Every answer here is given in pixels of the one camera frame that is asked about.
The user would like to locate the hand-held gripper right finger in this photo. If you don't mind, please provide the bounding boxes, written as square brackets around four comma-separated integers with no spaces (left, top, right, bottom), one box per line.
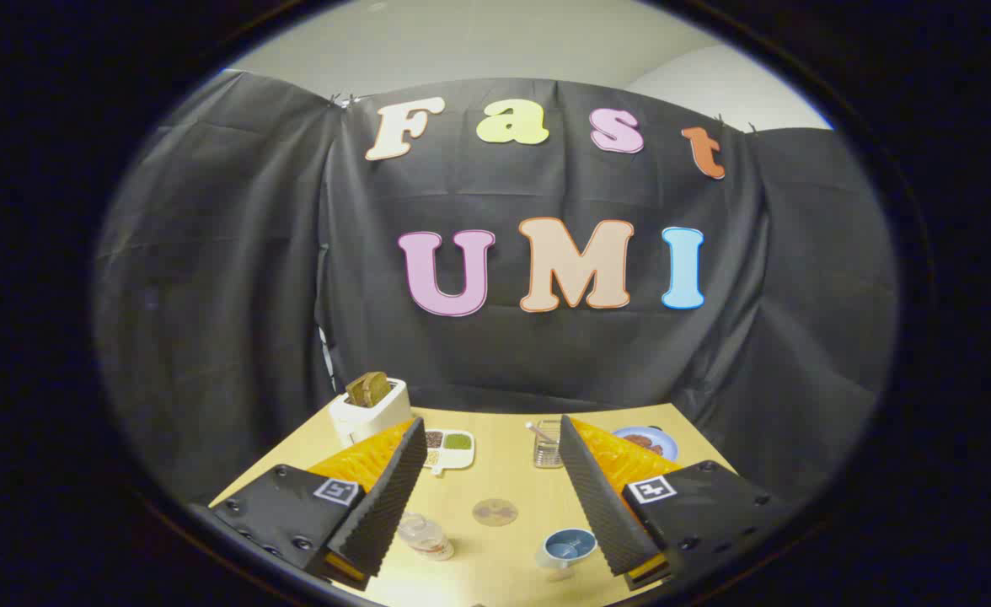
[559,414,793,591]

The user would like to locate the light blue plate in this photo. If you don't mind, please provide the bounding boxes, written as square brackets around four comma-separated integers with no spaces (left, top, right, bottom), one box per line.
[612,426,679,463]

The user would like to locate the brown bread slice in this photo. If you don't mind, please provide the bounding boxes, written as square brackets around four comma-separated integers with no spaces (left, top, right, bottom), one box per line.
[346,372,393,408]

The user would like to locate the black backdrop cloth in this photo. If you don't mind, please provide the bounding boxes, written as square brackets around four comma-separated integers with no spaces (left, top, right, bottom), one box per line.
[95,69,899,507]

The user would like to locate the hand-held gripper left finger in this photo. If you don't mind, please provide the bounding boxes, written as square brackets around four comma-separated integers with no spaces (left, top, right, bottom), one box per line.
[209,416,428,592]

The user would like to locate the clear plastic juice bottle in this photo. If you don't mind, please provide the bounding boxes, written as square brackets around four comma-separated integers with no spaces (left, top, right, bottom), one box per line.
[396,512,456,561]

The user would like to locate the white toaster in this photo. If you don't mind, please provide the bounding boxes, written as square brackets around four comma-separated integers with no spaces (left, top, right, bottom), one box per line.
[329,378,413,448]

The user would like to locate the clear glass holder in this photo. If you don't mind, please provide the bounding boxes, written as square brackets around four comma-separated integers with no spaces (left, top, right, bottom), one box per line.
[533,419,565,470]

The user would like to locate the white divided dish with beans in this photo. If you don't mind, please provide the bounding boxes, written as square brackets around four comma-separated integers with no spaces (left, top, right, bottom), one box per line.
[422,428,476,477]

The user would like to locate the round brown coaster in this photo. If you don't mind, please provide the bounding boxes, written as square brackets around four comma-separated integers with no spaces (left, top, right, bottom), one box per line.
[472,497,519,527]

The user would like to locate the wooden table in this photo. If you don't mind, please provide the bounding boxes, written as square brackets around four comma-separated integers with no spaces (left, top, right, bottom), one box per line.
[209,403,737,607]

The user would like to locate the white cup with wooden handle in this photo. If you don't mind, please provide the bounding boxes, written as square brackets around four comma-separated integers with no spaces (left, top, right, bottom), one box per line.
[534,528,599,583]

